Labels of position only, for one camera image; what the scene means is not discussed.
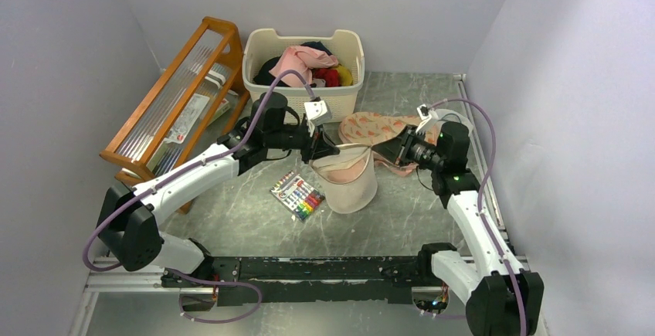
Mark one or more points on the red garment in basket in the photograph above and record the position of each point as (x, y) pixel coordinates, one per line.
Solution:
(330, 76)

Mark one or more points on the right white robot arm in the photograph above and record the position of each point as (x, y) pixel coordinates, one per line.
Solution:
(500, 296)

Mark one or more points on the dark navy garment in basket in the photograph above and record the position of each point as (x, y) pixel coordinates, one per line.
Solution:
(265, 78)

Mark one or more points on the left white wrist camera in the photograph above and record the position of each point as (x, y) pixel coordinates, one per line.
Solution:
(317, 112)

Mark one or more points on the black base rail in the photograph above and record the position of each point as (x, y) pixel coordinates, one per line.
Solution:
(244, 280)

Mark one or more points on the floral pink laundry bag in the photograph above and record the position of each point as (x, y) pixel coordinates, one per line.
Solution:
(370, 128)

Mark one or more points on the yellow garment in basket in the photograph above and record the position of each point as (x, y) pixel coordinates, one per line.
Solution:
(345, 76)

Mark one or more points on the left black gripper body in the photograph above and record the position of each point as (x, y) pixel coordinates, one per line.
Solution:
(297, 137)

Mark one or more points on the papers on shelf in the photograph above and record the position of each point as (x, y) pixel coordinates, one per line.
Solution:
(198, 105)

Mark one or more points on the orange wooden shelf rack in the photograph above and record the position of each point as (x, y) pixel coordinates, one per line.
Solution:
(138, 147)

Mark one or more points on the white mesh laundry bag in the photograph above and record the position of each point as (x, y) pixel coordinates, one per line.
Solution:
(446, 115)

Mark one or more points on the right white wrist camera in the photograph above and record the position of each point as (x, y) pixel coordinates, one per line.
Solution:
(429, 119)

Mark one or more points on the marker pen pack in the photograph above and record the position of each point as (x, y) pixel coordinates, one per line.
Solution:
(295, 194)

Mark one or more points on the pink bra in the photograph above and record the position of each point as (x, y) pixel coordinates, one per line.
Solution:
(342, 174)

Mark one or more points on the aluminium frame rail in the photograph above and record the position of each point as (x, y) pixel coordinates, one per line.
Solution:
(118, 280)

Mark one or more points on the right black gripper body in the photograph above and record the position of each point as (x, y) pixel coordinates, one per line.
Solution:
(414, 148)

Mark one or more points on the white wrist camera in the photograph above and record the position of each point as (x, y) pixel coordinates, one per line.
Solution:
(317, 112)
(429, 119)

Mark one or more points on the beige mesh laundry bag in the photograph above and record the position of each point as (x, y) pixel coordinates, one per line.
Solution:
(351, 197)

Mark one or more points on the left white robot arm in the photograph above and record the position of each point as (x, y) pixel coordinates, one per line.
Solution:
(130, 217)

